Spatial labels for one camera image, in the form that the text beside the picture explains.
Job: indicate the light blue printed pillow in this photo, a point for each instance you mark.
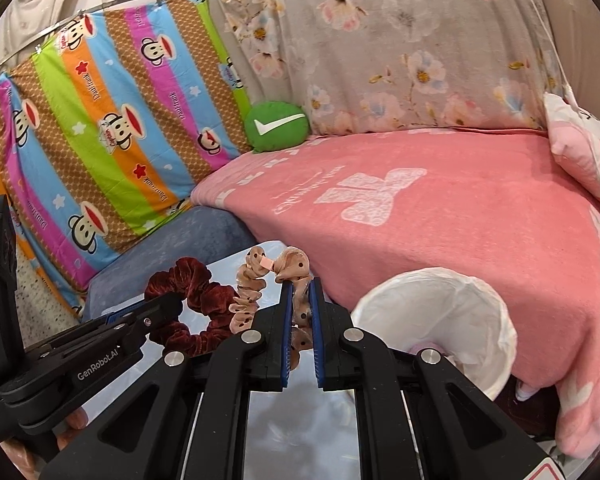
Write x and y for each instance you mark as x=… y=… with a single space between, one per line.
x=225 y=267

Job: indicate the person's left hand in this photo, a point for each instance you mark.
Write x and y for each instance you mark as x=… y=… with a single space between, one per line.
x=20 y=460

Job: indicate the pink and white pillow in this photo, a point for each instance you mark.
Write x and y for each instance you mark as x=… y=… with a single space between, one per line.
x=580 y=155

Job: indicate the grey floral sheet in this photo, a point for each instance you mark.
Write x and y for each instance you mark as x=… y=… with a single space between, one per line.
x=380 y=35

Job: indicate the dark red velvet scrunchie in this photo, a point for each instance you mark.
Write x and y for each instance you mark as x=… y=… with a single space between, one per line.
x=200 y=285

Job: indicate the beige polka dot scrunchie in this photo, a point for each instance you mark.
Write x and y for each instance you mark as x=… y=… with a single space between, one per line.
x=245 y=310

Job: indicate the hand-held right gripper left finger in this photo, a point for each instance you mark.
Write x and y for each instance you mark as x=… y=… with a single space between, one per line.
x=283 y=335

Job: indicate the green round cushion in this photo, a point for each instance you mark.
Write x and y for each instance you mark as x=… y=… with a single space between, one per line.
x=275 y=135

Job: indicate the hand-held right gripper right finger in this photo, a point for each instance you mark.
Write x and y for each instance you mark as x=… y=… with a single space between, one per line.
x=317 y=335

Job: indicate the round bin with white bag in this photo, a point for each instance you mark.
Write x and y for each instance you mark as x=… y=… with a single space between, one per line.
x=430 y=305

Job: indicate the beige curtain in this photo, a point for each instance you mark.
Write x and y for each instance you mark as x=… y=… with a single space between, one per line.
x=580 y=35

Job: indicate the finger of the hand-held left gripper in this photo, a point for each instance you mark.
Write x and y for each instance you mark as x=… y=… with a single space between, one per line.
x=160 y=312

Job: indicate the striped monkey print sheet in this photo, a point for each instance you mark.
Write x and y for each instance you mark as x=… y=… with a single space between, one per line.
x=105 y=135

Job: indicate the blue-grey sofa cushion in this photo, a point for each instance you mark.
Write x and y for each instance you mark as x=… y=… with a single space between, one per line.
x=195 y=240

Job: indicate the pink blanket with bow print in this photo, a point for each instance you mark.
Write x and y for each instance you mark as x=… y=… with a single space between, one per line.
x=455 y=220

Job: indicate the white hanging cloth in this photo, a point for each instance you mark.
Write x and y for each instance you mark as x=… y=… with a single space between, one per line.
x=45 y=5

